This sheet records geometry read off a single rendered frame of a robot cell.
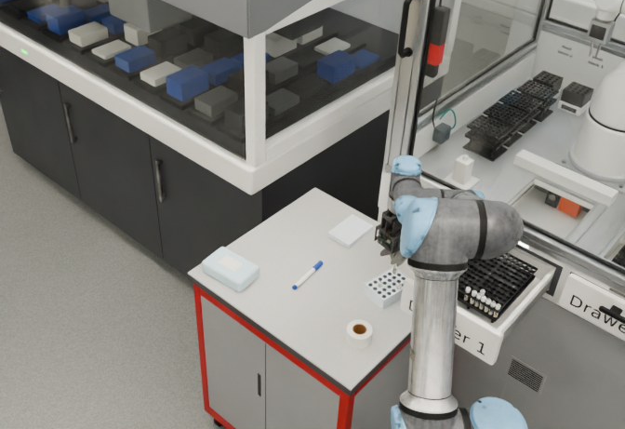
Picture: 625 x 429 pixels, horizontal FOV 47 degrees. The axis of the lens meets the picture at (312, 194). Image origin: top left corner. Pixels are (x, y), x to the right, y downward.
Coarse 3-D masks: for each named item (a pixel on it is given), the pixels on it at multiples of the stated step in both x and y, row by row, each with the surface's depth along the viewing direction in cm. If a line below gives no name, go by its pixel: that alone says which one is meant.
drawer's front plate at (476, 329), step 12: (408, 288) 191; (408, 300) 193; (408, 312) 195; (456, 324) 185; (468, 324) 182; (480, 324) 179; (456, 336) 187; (468, 336) 184; (480, 336) 181; (492, 336) 178; (468, 348) 186; (480, 348) 183; (492, 348) 180; (492, 360) 182
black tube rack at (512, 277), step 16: (512, 256) 204; (464, 272) 198; (480, 272) 202; (496, 272) 199; (512, 272) 199; (528, 272) 199; (480, 288) 197; (496, 288) 193; (512, 288) 194; (496, 320) 189
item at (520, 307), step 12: (516, 252) 207; (540, 264) 203; (540, 276) 205; (552, 276) 202; (528, 288) 203; (540, 288) 196; (516, 300) 199; (528, 300) 191; (504, 312) 195; (516, 312) 188; (492, 324) 192; (504, 324) 184; (516, 324) 191; (504, 336) 186
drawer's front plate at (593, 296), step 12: (576, 276) 194; (564, 288) 198; (576, 288) 195; (588, 288) 192; (600, 288) 191; (564, 300) 199; (576, 300) 196; (588, 300) 194; (600, 300) 191; (612, 300) 189; (624, 300) 188; (576, 312) 198; (588, 312) 196; (600, 312) 193; (624, 312) 188; (600, 324) 195; (624, 324) 189; (624, 336) 191
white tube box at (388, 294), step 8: (384, 272) 212; (400, 272) 212; (376, 280) 209; (384, 280) 209; (392, 280) 209; (400, 280) 210; (368, 288) 206; (376, 288) 207; (384, 288) 207; (392, 288) 207; (400, 288) 208; (368, 296) 208; (376, 296) 205; (384, 296) 205; (392, 296) 205; (400, 296) 208; (384, 304) 204
